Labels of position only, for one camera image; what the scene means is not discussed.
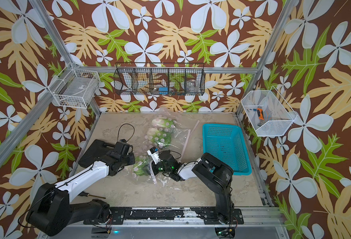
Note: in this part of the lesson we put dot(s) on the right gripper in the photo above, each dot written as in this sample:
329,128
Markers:
154,172

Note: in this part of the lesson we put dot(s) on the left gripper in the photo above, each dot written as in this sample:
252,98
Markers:
132,155

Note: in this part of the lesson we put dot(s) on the chinese cabbage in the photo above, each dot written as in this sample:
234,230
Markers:
141,166
163,122
161,138

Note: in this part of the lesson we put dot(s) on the zip-top bag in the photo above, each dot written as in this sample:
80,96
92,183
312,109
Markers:
175,154
182,121
179,139

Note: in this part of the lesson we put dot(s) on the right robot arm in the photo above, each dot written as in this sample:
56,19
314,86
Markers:
216,176

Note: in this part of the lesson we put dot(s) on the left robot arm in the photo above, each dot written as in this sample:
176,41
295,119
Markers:
52,209

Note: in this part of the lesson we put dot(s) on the black plastic case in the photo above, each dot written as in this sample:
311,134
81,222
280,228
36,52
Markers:
97,149

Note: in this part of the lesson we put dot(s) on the blue small box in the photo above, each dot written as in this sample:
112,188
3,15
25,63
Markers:
163,91

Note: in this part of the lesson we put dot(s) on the teal plastic basket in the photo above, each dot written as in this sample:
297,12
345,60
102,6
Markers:
226,142

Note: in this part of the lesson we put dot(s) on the orange black tool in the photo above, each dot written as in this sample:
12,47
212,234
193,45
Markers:
260,116

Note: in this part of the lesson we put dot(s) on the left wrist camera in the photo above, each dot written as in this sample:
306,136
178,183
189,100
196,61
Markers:
125,145

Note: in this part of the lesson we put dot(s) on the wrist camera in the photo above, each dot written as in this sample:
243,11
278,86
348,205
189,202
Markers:
154,154
125,145

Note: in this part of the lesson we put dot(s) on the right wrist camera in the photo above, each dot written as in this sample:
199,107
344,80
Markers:
154,154

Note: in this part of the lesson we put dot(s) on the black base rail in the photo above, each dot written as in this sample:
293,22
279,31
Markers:
180,215

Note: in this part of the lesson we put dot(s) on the white wire basket left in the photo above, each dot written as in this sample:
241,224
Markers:
75,87

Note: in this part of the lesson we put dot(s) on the white wire basket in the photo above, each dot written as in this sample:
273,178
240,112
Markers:
278,114
75,87

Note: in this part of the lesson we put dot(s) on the black wire basket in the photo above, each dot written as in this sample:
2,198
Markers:
180,78

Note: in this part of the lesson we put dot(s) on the white wire basket right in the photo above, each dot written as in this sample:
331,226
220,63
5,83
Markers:
278,114

